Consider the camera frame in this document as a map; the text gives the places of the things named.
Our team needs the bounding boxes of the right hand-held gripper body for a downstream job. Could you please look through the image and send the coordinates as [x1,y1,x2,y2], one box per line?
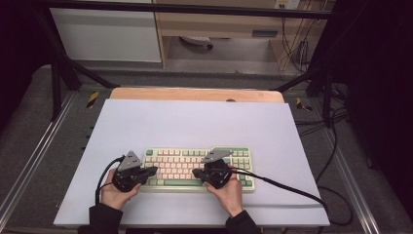
[201,149,234,189]

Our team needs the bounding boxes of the white table board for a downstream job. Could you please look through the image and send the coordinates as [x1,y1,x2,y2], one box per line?
[53,98,330,227]

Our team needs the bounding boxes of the right hand-held gripper black cable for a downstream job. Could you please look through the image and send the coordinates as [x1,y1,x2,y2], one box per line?
[227,168,355,227]

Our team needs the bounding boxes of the person's right hand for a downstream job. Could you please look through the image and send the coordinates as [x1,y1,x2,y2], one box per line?
[204,165,244,218]

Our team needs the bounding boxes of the black metal crossbar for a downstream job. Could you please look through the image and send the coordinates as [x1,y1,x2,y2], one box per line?
[32,0,335,20]

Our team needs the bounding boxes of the green and pink keyboard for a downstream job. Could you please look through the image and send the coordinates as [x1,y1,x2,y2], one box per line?
[139,146,256,193]

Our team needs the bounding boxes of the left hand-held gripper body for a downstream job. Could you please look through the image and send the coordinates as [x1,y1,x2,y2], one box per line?
[111,150,144,193]

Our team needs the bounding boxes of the left hand-held gripper black cable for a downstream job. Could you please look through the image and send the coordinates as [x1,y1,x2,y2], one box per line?
[94,155,126,206]

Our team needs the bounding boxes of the hand-held gripper black cable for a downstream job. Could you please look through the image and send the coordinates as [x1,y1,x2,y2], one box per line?
[227,168,355,227]
[94,155,126,206]

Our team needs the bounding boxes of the hanging cable bundle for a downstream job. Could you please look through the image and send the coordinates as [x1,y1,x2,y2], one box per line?
[281,16,314,74]

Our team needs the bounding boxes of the wooden table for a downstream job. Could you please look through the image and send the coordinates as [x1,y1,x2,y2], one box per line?
[109,87,285,104]

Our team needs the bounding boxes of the black curtain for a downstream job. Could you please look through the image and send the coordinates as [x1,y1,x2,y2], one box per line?
[0,0,53,131]
[334,0,413,222]

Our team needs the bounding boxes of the black metal frame stand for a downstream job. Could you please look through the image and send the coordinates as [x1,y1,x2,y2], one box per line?
[32,6,121,122]
[274,62,335,129]

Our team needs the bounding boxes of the black floor cables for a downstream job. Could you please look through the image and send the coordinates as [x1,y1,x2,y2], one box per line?
[293,82,349,183]

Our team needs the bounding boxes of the yellow clamp right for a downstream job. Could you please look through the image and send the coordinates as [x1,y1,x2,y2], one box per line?
[295,97,314,112]

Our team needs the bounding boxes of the aluminium floor rail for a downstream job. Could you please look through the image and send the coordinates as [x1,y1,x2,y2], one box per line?
[0,92,77,225]
[319,130,382,234]

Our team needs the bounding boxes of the person's left hand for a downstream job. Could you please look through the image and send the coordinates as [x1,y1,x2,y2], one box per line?
[100,169,142,212]

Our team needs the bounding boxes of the white wall socket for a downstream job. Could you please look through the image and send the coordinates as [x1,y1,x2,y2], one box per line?
[274,0,301,10]

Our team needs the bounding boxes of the light wooden desk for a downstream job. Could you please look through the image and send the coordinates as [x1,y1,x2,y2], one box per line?
[152,0,335,71]

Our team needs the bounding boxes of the white chair base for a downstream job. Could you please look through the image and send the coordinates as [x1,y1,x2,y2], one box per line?
[179,35,214,51]

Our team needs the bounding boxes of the white cabinet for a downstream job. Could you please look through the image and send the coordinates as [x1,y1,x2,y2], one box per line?
[48,0,163,63]

